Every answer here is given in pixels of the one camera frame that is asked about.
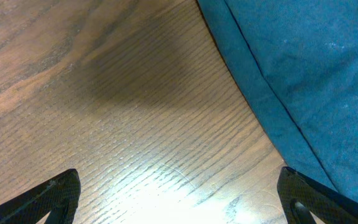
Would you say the dark blue folded garment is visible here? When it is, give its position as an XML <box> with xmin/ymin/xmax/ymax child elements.
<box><xmin>199</xmin><ymin>0</ymin><xmax>358</xmax><ymax>202</ymax></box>

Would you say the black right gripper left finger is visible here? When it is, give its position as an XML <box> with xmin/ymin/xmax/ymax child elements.
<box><xmin>0</xmin><ymin>169</ymin><xmax>81</xmax><ymax>224</ymax></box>

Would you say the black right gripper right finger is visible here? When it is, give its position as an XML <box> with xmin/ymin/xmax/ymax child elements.
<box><xmin>277</xmin><ymin>167</ymin><xmax>358</xmax><ymax>224</ymax></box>

